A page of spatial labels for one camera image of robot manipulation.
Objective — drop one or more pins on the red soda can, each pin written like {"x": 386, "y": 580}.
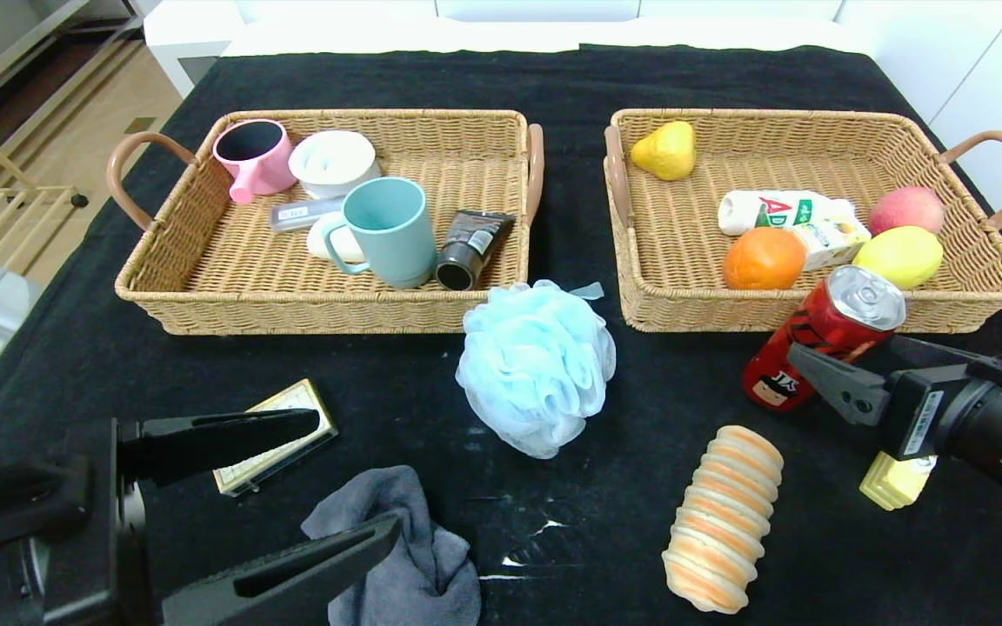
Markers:
{"x": 771, "y": 382}

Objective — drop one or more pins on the pink plastic cup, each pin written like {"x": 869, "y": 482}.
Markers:
{"x": 269, "y": 168}

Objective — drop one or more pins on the yellow pear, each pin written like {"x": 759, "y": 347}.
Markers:
{"x": 666, "y": 153}

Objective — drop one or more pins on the white soap bar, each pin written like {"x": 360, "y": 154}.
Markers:
{"x": 318, "y": 237}

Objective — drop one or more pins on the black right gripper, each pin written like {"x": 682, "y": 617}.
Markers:
{"x": 920, "y": 416}

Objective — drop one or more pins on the woven wicker basket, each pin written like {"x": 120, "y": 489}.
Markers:
{"x": 466, "y": 172}
{"x": 814, "y": 155}

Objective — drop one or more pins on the black tablecloth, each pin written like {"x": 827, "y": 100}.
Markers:
{"x": 501, "y": 78}

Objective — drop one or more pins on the grey cloth towel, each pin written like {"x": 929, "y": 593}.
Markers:
{"x": 431, "y": 565}

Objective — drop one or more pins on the yellow lemon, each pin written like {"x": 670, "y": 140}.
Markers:
{"x": 897, "y": 256}

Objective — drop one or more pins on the white yellow snack carton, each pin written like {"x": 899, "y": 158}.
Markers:
{"x": 831, "y": 243}

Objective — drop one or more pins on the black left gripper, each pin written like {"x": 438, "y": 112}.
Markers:
{"x": 124, "y": 513}

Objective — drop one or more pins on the white side bench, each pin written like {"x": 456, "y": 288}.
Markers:
{"x": 186, "y": 35}

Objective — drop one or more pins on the small yellow drink carton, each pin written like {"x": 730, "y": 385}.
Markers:
{"x": 892, "y": 482}

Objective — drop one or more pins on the white round ceramic jar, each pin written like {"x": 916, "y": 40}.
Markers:
{"x": 334, "y": 159}

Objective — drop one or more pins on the light blue bath loofah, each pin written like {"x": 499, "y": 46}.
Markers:
{"x": 536, "y": 365}

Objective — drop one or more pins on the teal mug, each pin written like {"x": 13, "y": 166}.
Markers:
{"x": 395, "y": 242}

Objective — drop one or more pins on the striped bread loaf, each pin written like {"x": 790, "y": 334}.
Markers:
{"x": 727, "y": 513}

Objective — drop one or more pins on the white AD drink bottle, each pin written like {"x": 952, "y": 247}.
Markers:
{"x": 771, "y": 210}

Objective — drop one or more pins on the orange fruit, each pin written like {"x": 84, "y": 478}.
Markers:
{"x": 762, "y": 258}

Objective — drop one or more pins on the black cosmetic tube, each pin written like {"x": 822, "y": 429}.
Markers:
{"x": 475, "y": 237}

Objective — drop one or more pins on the gold printed card box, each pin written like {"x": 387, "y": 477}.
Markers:
{"x": 292, "y": 402}

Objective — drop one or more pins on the clear small labelled case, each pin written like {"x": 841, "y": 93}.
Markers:
{"x": 295, "y": 213}

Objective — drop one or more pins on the red peach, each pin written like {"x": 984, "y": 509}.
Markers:
{"x": 905, "y": 208}

